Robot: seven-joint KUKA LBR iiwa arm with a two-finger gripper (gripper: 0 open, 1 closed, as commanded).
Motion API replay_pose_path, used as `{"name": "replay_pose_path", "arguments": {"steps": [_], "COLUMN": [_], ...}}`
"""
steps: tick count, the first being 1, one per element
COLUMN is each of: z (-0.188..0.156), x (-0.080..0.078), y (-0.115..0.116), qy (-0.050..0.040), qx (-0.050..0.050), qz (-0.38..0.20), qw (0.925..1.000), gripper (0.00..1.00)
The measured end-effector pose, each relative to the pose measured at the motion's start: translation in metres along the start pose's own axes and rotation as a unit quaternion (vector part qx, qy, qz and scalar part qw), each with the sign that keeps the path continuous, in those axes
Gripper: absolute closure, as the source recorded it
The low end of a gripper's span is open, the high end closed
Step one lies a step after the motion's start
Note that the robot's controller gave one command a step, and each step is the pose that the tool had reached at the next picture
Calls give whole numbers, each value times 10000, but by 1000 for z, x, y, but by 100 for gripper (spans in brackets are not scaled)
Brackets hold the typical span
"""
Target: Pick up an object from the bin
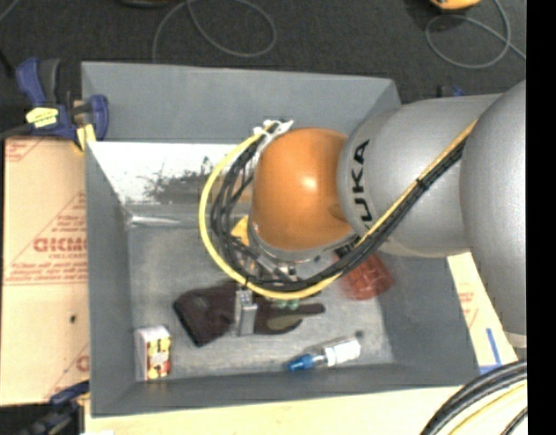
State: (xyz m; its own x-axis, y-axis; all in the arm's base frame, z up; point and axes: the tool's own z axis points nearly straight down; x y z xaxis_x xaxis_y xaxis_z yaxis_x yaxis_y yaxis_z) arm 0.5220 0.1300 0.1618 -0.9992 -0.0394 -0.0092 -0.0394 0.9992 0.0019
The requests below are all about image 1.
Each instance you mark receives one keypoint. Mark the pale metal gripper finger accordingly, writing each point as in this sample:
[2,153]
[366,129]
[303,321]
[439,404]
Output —
[240,315]
[250,317]

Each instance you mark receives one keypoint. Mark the dark brown pouch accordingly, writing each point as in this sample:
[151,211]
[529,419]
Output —
[205,311]

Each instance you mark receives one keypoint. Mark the clear bottle with blue cap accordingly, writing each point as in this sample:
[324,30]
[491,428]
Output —
[332,354]

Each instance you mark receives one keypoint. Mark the white box, red yellow print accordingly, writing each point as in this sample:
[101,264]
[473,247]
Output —
[154,354]

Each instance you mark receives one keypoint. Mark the grey metal bin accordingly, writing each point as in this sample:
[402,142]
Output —
[168,252]

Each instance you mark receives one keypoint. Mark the brown cardboard board, red print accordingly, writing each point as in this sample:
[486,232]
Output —
[41,297]

